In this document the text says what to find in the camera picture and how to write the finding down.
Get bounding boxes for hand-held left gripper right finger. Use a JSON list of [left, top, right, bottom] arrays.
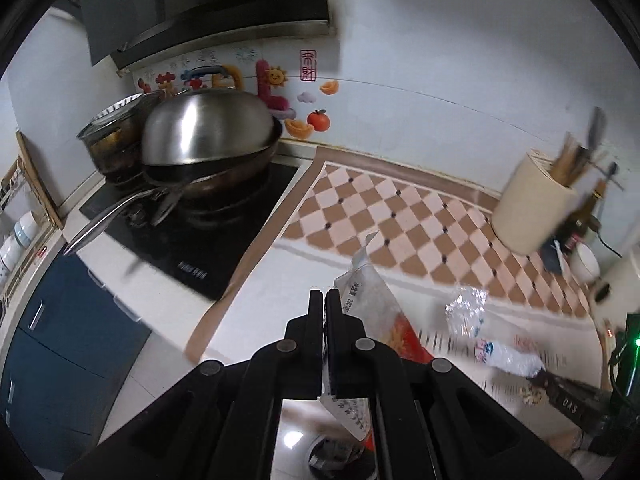
[[325, 289, 582, 480]]

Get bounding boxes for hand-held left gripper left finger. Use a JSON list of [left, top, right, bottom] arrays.
[[62, 289, 324, 480]]

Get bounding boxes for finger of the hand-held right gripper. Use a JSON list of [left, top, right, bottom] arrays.
[[542, 369, 613, 430]]

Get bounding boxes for red and clear snack packet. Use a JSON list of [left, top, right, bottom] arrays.
[[320, 231, 436, 454]]

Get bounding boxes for small white plastic packet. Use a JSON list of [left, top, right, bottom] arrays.
[[472, 332, 547, 379]]

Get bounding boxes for pink white electric kettle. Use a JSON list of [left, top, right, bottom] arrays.
[[592, 244, 640, 332]]

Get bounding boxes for white cup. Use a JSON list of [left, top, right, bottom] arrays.
[[569, 242, 602, 284]]

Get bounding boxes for crumpled clear plastic wrapper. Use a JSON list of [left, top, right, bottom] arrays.
[[444, 284, 489, 339]]

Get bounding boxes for black cooktop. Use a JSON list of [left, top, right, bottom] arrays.
[[79, 160, 314, 302]]

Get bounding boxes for checked tablecloth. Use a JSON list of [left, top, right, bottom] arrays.
[[185, 145, 617, 393]]

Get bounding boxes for blue phone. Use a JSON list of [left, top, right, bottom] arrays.
[[542, 239, 566, 276]]

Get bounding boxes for dark sauce bottle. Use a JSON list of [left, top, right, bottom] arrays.
[[566, 180, 609, 257]]

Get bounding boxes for black wok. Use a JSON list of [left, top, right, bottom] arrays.
[[142, 142, 282, 228]]

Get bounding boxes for cream utensil holder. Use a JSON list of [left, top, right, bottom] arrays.
[[491, 149, 581, 256]]

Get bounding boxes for bundle of wooden chopsticks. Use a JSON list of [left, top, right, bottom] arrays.
[[549, 131, 609, 187]]

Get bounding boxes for steel domed lid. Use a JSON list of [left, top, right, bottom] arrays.
[[139, 65, 284, 166]]

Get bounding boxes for blue base cabinet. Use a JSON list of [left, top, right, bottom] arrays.
[[0, 254, 152, 442]]

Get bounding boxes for black spatula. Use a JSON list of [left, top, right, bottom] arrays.
[[584, 106, 609, 152]]

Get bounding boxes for glass lidded pot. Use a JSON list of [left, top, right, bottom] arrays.
[[76, 92, 162, 184]]

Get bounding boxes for wooden dish rack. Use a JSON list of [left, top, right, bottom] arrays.
[[0, 130, 67, 311]]

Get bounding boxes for black range hood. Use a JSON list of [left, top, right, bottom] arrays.
[[79, 0, 337, 72]]

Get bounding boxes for black plug with cable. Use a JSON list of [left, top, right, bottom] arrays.
[[595, 220, 624, 259]]

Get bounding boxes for steel handled frying pan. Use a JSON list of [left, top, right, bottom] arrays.
[[63, 187, 171, 257]]

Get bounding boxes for colourful wall stickers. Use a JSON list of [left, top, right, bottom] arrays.
[[134, 47, 342, 139]]

